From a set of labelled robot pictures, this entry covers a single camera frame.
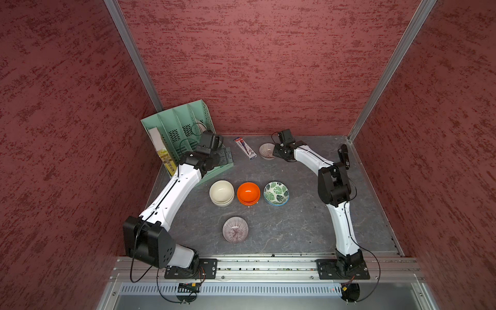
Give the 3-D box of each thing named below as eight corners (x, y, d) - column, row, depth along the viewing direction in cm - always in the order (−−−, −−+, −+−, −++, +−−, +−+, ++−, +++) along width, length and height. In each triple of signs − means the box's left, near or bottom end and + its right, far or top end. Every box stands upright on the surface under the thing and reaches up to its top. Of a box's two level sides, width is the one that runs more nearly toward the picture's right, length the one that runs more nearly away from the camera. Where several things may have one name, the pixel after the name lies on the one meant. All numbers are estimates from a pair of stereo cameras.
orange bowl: (237, 207, 92) (236, 201, 87) (238, 188, 99) (238, 181, 94) (260, 207, 92) (260, 201, 87) (259, 188, 99) (260, 181, 94)
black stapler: (344, 170, 108) (347, 165, 104) (336, 148, 118) (339, 143, 114) (351, 170, 108) (354, 165, 104) (342, 148, 118) (345, 143, 114)
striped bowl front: (222, 243, 82) (221, 240, 78) (224, 219, 88) (223, 215, 85) (248, 243, 82) (248, 240, 78) (248, 219, 88) (248, 216, 85)
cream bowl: (210, 208, 91) (207, 201, 85) (213, 187, 99) (211, 179, 92) (233, 209, 91) (232, 201, 85) (235, 188, 99) (233, 179, 92)
